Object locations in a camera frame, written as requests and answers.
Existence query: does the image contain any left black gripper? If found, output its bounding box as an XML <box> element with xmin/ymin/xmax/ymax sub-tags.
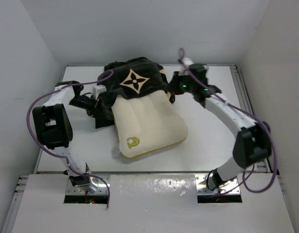
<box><xmin>69</xmin><ymin>95</ymin><xmax>106</xmax><ymax>120</ymax></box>

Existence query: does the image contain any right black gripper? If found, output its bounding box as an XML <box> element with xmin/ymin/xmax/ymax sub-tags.
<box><xmin>165</xmin><ymin>71</ymin><xmax>196</xmax><ymax>95</ymax></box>

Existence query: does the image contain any cream yellow pillow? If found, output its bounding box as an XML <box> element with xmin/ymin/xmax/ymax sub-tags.
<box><xmin>112</xmin><ymin>90</ymin><xmax>188</xmax><ymax>159</ymax></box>

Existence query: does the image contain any black floral pillowcase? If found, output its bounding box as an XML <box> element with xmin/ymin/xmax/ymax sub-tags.
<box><xmin>95</xmin><ymin>57</ymin><xmax>176</xmax><ymax>129</ymax></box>

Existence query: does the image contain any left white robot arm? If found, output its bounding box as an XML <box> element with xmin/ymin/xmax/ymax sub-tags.
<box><xmin>32</xmin><ymin>81</ymin><xmax>99</xmax><ymax>193</ymax></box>

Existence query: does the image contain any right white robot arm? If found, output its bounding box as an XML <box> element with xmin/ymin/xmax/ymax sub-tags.
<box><xmin>168</xmin><ymin>58</ymin><xmax>272</xmax><ymax>191</ymax></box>

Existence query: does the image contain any white front cover board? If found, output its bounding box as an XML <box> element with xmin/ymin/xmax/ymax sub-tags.
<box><xmin>12</xmin><ymin>174</ymin><xmax>294</xmax><ymax>233</ymax></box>

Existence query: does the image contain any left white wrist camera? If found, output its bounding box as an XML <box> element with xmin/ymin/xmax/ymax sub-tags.
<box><xmin>92</xmin><ymin>85</ymin><xmax>107</xmax><ymax>99</ymax></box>

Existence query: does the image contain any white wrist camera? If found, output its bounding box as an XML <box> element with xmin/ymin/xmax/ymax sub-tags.
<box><xmin>92</xmin><ymin>85</ymin><xmax>107</xmax><ymax>99</ymax></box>
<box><xmin>181</xmin><ymin>58</ymin><xmax>194</xmax><ymax>69</ymax></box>

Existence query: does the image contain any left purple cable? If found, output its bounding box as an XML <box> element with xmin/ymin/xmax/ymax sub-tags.
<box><xmin>26</xmin><ymin>69</ymin><xmax>115</xmax><ymax>209</ymax></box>

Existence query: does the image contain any purple cable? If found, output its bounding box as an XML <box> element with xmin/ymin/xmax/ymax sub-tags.
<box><xmin>26</xmin><ymin>69</ymin><xmax>115</xmax><ymax>209</ymax></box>
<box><xmin>177</xmin><ymin>48</ymin><xmax>279</xmax><ymax>195</ymax></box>

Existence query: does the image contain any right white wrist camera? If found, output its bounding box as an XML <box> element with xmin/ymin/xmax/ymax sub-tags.
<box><xmin>181</xmin><ymin>58</ymin><xmax>194</xmax><ymax>69</ymax></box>

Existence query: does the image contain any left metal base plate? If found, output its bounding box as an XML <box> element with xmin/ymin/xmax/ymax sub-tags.
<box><xmin>66</xmin><ymin>176</ymin><xmax>108</xmax><ymax>196</ymax></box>

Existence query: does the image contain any metal base plate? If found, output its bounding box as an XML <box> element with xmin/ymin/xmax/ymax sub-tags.
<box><xmin>195</xmin><ymin>174</ymin><xmax>242</xmax><ymax>195</ymax></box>
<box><xmin>66</xmin><ymin>176</ymin><xmax>108</xmax><ymax>196</ymax></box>

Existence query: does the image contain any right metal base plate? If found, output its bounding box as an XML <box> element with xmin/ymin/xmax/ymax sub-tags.
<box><xmin>195</xmin><ymin>174</ymin><xmax>242</xmax><ymax>195</ymax></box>

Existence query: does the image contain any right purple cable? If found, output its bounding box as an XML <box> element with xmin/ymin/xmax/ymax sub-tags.
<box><xmin>177</xmin><ymin>48</ymin><xmax>279</xmax><ymax>195</ymax></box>

